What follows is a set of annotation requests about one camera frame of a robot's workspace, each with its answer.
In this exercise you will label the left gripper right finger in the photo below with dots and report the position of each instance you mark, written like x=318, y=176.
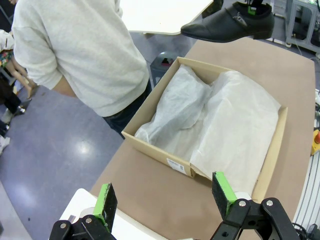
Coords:
x=225, y=195

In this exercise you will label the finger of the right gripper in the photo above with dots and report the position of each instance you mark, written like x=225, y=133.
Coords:
x=252, y=10

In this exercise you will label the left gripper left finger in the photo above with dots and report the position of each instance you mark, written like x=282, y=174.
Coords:
x=105, y=212

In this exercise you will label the black leather dress shoe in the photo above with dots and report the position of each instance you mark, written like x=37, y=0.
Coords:
x=225, y=27

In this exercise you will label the white tissue paper sheet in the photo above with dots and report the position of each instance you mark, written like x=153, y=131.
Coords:
x=225, y=120

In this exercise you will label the person's right forearm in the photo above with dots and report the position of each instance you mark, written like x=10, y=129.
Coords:
x=65, y=87

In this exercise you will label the white foam box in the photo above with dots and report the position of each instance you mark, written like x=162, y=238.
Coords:
x=82, y=205

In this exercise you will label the tan cardboard shoe box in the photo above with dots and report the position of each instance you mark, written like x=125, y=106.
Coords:
x=155, y=152

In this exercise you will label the yellow emergency stop box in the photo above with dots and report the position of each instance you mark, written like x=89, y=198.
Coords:
x=316, y=142

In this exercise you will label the white background table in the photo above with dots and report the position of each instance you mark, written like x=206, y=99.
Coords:
x=162, y=15

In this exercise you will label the grey plastic stool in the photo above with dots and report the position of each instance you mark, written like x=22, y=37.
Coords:
x=160, y=67

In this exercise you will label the bare-legged background figure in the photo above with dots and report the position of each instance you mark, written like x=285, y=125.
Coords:
x=22, y=75

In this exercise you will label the person in grey sweatshirt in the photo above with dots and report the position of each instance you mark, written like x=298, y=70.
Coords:
x=82, y=50

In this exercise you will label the grey metal frame cart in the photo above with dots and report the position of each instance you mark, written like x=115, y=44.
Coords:
x=292, y=25

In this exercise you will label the aluminium frame rail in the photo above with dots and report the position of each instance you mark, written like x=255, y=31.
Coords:
x=310, y=180

